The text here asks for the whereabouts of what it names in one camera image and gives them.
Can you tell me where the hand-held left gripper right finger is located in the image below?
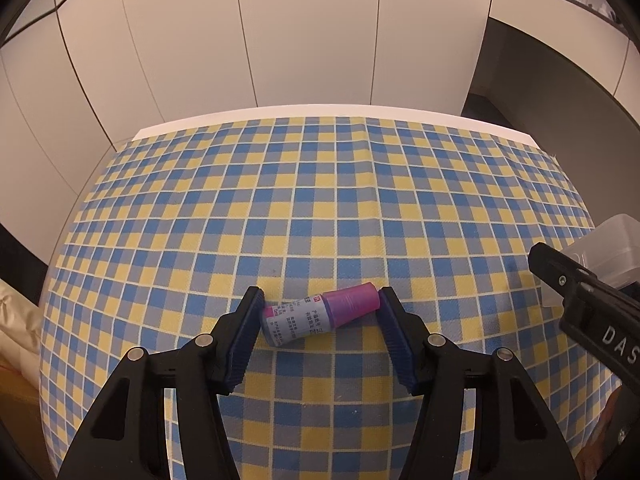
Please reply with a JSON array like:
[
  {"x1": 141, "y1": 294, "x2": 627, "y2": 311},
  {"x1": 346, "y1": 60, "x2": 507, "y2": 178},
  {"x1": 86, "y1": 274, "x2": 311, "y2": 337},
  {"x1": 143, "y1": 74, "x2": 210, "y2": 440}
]
[{"x1": 378, "y1": 286, "x2": 583, "y2": 480}]

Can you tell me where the blue yellow checked tablecloth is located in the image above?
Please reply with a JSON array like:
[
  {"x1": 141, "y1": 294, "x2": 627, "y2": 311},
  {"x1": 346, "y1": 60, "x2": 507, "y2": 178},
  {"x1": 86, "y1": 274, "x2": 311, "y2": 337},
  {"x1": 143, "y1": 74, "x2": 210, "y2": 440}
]
[{"x1": 39, "y1": 116, "x2": 626, "y2": 480}]

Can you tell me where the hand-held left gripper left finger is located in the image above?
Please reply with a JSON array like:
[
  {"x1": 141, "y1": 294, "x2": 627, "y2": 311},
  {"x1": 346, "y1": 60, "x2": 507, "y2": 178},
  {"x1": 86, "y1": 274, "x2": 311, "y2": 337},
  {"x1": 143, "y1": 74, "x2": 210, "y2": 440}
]
[{"x1": 57, "y1": 286, "x2": 265, "y2": 480}]

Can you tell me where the cream padded chair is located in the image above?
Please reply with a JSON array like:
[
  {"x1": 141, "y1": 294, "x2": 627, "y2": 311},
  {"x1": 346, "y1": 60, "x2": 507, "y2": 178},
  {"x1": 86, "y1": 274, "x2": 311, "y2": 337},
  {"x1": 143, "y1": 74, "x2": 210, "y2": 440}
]
[{"x1": 0, "y1": 280, "x2": 43, "y2": 386}]

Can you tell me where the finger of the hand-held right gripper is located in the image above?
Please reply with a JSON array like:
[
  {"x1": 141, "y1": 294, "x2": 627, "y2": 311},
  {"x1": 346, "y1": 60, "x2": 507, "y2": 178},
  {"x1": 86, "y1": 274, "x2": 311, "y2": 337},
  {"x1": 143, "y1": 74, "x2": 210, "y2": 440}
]
[{"x1": 527, "y1": 242, "x2": 598, "y2": 306}]

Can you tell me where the white table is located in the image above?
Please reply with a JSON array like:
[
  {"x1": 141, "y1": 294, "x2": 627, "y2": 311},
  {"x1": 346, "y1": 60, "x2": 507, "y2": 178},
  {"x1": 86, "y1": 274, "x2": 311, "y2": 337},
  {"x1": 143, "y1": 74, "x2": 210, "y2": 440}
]
[{"x1": 134, "y1": 104, "x2": 538, "y2": 148}]

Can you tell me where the small bottle with pink cap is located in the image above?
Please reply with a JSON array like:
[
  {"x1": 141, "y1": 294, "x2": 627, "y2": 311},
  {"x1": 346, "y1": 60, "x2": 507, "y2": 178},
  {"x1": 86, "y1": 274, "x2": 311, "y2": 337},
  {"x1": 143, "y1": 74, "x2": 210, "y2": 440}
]
[{"x1": 260, "y1": 282, "x2": 381, "y2": 347}]

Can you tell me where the translucent plastic container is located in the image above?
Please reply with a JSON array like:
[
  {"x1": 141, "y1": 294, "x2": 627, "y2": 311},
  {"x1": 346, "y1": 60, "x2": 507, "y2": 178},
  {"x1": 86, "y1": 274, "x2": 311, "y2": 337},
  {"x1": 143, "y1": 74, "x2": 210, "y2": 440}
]
[{"x1": 542, "y1": 214, "x2": 640, "y2": 308}]

